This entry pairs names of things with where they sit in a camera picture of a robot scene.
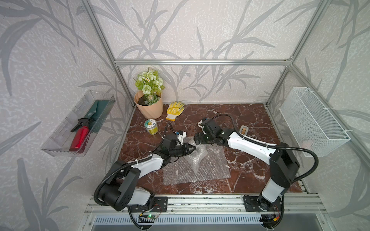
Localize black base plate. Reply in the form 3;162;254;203
128;196;168;213
242;195;284;212

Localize white wire mesh basket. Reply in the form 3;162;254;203
279;87;351;157

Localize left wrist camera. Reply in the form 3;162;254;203
176;131;187;145

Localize yellow white work glove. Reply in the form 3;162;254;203
166;101;185;121

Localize green white artificial flowers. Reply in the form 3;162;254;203
135;68;165;106

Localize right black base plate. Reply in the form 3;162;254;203
242;195;284;212

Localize aluminium mounting rail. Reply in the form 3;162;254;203
83;193;327;216

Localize clear plastic wall tray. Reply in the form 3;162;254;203
41;90;116;157

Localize grey tape dispenser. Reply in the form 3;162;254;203
239;125;249;136

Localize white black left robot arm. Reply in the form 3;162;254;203
93;132;196;211

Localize clear bubble wrap sheet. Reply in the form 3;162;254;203
163;137;230;185

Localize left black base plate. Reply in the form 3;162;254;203
128;196;168;213

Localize red black spray bottle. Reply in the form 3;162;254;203
69;118;90;154

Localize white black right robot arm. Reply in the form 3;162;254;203
194;116;319;211

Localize small green labelled tin can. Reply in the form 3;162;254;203
144;119;158;135

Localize aluminium frame crossbar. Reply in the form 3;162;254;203
114;59;290;66

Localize beige flower pot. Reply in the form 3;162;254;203
134;91;163;119

